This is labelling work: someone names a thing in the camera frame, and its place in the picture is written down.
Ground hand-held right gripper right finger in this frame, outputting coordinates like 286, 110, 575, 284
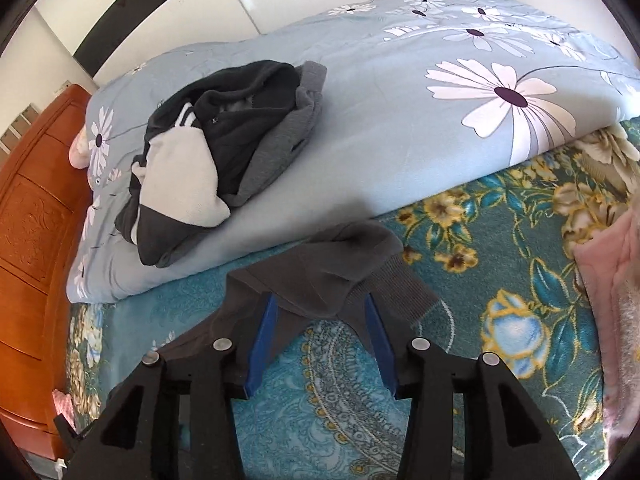
363, 292, 583, 480

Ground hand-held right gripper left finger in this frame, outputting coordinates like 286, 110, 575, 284
67, 292, 279, 480

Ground dark grey pants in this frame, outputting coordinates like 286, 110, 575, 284
107, 220, 442, 403

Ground teal floral blanket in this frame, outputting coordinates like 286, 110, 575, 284
64, 117, 640, 480

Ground black and white hoodie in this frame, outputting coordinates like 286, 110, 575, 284
115, 60, 311, 268

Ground light blue floral quilt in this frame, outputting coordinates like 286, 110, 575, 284
66, 0, 640, 306

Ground pink fleece garment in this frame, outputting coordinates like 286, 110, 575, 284
572, 205, 640, 467

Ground orange wooden headboard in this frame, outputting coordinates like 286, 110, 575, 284
0, 84, 108, 442

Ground pink pillow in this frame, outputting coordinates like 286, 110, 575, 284
69, 129, 94, 171

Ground white slatted wall fixture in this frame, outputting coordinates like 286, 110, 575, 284
0, 104, 39, 152

